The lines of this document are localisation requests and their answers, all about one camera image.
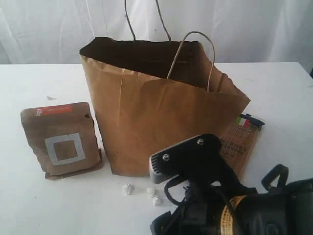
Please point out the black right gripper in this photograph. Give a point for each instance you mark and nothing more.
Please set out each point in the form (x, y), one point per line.
(201, 200)

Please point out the brown paper bag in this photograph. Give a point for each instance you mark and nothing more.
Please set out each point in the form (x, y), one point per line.
(148, 96)

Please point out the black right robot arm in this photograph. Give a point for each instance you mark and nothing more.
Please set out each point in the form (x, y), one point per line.
(284, 209)

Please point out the spaghetti packet dark blue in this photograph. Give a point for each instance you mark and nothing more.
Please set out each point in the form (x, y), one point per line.
(239, 140)

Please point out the white crumb near carton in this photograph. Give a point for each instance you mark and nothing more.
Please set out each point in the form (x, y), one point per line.
(157, 201)

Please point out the white crumb near spaghetti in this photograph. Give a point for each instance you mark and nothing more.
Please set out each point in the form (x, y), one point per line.
(151, 192)

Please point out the brown kraft standup pouch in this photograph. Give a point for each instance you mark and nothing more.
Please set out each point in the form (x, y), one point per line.
(63, 139)

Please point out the small paper scrap on table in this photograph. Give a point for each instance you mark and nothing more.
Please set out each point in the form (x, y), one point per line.
(50, 97)

